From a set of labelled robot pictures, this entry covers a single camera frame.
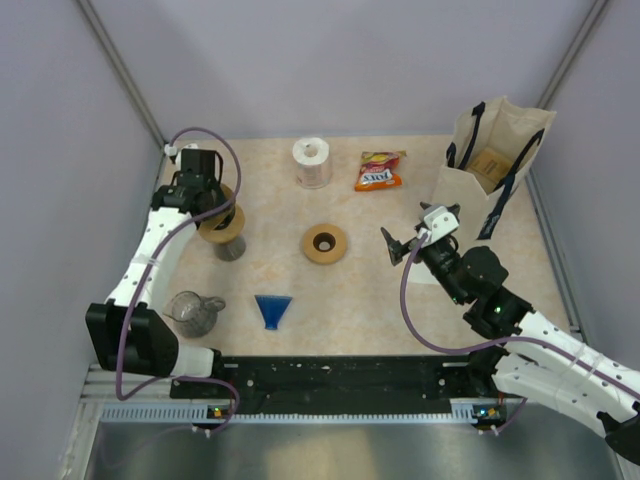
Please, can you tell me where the brown box in bag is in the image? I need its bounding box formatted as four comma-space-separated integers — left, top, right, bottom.
467, 147, 513, 194

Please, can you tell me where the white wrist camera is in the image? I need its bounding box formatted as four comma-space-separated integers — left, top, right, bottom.
163, 143, 199, 164
416, 212, 459, 247

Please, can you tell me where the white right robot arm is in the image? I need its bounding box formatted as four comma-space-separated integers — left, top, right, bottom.
382, 204, 639, 464

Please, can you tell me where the wooden dripper ring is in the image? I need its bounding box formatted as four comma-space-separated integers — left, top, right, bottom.
199, 205, 247, 245
300, 222, 349, 265

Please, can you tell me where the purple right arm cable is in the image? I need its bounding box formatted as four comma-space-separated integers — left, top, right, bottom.
401, 234, 640, 401

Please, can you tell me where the orange snack bag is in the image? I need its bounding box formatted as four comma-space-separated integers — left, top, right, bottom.
354, 150, 407, 192

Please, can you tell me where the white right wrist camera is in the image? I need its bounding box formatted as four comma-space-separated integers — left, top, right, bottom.
416, 212, 459, 247

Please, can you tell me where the brown paper coffee filter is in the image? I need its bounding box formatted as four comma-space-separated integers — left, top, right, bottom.
220, 183, 236, 209

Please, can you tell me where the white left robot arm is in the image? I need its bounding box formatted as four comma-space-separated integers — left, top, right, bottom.
85, 144, 231, 397

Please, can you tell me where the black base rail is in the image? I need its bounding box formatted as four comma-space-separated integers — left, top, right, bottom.
169, 354, 506, 415

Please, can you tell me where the white toilet paper roll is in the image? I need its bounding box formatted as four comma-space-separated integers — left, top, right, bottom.
292, 137, 332, 189

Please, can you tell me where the cream canvas tote bag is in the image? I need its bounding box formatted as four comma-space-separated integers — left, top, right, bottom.
432, 97, 556, 246

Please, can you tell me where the glass pitcher with handle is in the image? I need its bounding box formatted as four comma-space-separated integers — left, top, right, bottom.
164, 291, 226, 339

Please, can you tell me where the grey slotted cable duct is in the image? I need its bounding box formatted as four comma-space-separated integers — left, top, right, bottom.
99, 399, 506, 425

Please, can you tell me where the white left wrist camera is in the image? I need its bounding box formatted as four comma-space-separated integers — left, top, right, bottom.
163, 143, 199, 164

